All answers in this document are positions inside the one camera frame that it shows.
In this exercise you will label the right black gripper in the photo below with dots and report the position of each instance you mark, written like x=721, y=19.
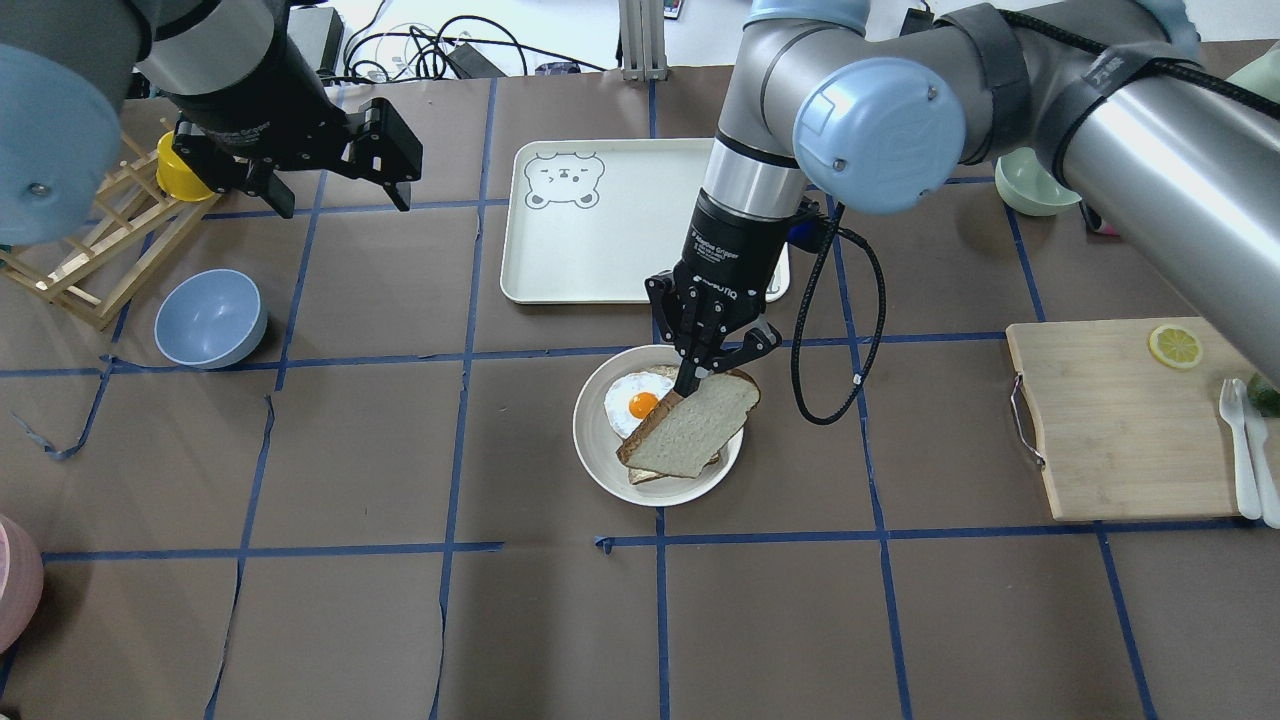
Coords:
x=737, y=250

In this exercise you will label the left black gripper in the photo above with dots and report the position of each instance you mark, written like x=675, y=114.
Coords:
x=262, y=113

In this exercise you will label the white bread slice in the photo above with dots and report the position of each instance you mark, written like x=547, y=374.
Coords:
x=690, y=425

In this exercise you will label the white round plate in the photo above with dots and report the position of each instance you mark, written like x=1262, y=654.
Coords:
x=597, y=443

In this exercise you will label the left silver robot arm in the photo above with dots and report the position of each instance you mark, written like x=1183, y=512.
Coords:
x=68, y=65

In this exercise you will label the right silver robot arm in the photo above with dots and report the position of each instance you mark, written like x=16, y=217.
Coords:
x=1111, y=96

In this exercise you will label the fried egg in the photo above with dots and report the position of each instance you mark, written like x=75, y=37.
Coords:
x=630, y=398

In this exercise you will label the yellow cup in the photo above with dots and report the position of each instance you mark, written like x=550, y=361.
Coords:
x=174, y=176

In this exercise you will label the blue bowl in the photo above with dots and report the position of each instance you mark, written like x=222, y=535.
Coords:
x=213, y=319

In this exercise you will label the white bear tray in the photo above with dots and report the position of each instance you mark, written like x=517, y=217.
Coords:
x=590, y=220

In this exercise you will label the wooden rack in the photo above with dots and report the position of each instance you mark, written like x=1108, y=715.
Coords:
x=133, y=210

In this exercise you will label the green bowl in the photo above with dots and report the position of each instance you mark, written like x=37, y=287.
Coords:
x=1029, y=189

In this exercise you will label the wooden cutting board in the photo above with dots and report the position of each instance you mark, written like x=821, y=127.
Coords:
x=1121, y=436

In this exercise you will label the lemon slice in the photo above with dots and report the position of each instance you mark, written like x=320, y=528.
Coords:
x=1175, y=346

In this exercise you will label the pink bowl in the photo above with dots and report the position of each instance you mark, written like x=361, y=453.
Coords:
x=22, y=581

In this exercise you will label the white plastic fork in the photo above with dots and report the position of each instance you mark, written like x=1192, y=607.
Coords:
x=1231, y=411

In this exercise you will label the green avocado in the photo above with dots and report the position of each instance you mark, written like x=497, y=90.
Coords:
x=1263, y=396

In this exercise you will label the aluminium frame post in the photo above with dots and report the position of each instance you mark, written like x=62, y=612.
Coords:
x=643, y=41

